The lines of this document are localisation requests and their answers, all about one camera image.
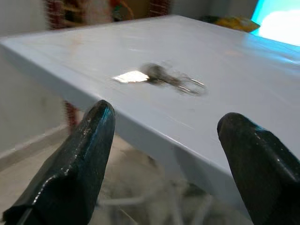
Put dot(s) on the yellow bag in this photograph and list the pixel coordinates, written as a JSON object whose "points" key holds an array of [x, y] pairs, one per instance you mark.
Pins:
{"points": [[236, 23]]}

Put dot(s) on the bright window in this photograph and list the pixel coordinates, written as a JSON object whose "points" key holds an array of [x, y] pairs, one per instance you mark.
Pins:
{"points": [[279, 21]]}

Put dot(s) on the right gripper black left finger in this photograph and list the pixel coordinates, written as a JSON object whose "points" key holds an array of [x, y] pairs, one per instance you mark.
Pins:
{"points": [[77, 164]]}

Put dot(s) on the white table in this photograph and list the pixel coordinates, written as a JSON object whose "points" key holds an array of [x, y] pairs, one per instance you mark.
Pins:
{"points": [[93, 58]]}

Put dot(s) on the red brick pillar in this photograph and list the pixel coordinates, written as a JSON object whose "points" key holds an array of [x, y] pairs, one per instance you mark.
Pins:
{"points": [[159, 8]]}

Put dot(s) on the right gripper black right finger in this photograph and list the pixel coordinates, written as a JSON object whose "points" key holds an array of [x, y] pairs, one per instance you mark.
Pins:
{"points": [[264, 168]]}

